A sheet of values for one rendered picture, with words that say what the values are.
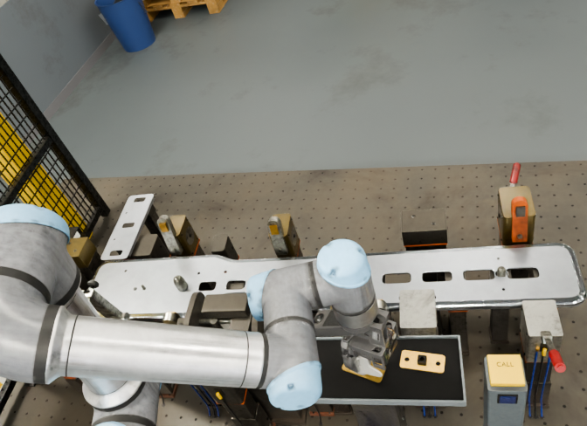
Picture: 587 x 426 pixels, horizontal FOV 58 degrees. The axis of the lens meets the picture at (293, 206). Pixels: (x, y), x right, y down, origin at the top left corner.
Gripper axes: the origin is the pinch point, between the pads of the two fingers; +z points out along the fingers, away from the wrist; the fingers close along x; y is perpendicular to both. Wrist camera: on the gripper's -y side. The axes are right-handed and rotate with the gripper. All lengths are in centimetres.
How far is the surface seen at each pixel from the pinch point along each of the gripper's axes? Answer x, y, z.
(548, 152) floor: 202, 6, 118
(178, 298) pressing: 8, -63, 18
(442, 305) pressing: 28.8, 6.0, 17.9
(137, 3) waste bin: 288, -357, 78
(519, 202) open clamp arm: 57, 17, 7
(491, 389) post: 5.5, 23.1, 4.2
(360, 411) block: -4.1, -1.3, 14.6
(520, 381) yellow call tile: 8.0, 27.5, 2.2
